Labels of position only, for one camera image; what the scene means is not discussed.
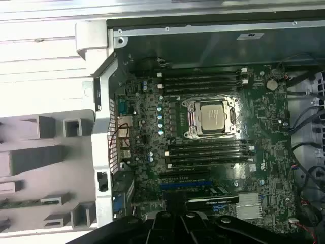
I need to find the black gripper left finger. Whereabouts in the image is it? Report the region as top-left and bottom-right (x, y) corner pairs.
(68, 193), (181, 244)

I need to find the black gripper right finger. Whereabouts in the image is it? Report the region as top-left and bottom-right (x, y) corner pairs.
(177, 193), (317, 244)

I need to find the green RAM stick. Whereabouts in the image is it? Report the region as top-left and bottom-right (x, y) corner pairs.
(0, 200), (43, 209)

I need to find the RAM slot with white clips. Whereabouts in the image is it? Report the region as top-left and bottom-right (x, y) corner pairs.
(156, 66), (248, 78)
(164, 145), (255, 156)
(156, 78), (249, 90)
(166, 157), (255, 170)

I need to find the blue expansion slot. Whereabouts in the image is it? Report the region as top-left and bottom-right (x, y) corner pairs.
(159, 181), (213, 192)

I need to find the silver chipset heatsink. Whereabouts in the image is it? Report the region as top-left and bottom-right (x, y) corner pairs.
(236, 192), (264, 221)

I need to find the black expansion slot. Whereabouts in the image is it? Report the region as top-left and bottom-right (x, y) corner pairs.
(159, 171), (210, 179)

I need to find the silver CPU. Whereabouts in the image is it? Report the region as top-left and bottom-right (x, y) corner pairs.
(200, 103), (228, 134)

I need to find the green motherboard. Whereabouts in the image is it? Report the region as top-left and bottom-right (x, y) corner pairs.
(114, 62), (309, 229)

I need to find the metal CPU socket cover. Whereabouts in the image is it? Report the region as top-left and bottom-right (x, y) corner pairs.
(187, 100), (236, 135)

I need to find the CPU socket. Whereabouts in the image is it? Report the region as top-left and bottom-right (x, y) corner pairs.
(181, 96), (241, 140)

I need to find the grey parts rack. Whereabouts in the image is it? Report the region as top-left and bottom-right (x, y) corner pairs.
(0, 109), (99, 233)

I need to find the round coin battery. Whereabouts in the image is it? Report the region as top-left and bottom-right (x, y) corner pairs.
(265, 78), (279, 91)

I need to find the black PC case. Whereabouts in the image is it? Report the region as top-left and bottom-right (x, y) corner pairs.
(76, 17), (325, 244)

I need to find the metal drive cage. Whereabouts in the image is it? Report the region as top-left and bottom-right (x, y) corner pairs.
(311, 70), (325, 153)

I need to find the white case sticker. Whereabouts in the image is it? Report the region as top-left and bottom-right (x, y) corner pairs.
(236, 32), (265, 41)

